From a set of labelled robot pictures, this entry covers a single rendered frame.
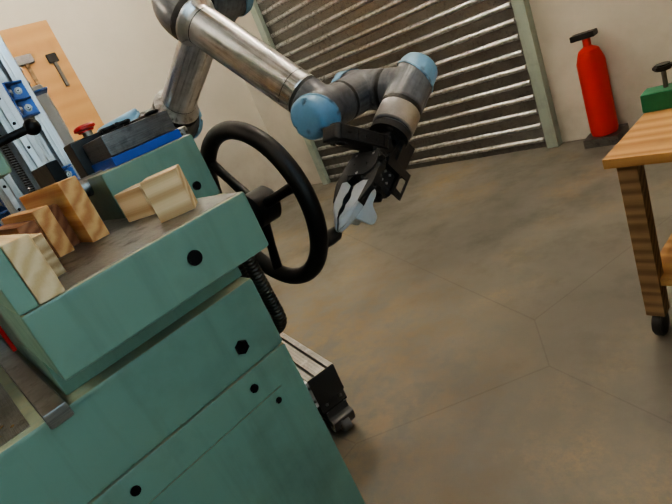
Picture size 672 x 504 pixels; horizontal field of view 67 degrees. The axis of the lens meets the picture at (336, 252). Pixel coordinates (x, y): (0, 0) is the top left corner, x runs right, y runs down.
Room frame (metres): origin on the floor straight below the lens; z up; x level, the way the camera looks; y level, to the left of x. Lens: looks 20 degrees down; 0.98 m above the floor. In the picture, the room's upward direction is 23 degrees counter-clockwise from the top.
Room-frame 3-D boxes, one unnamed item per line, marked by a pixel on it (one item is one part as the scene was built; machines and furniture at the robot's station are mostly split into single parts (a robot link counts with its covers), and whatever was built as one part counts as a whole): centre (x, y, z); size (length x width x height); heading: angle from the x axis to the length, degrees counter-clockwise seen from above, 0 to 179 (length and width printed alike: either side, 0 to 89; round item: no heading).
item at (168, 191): (0.51, 0.13, 0.92); 0.04 x 0.03 x 0.04; 93
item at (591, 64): (2.67, -1.64, 0.30); 0.19 x 0.18 x 0.60; 129
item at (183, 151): (0.74, 0.21, 0.91); 0.15 x 0.14 x 0.09; 36
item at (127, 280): (0.69, 0.28, 0.87); 0.61 x 0.30 x 0.06; 36
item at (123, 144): (0.75, 0.21, 0.99); 0.13 x 0.11 x 0.06; 36
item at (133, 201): (0.60, 0.18, 0.92); 0.04 x 0.04 x 0.03; 61
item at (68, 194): (0.65, 0.30, 0.94); 0.23 x 0.02 x 0.07; 36
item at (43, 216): (0.64, 0.33, 0.93); 0.22 x 0.02 x 0.06; 36
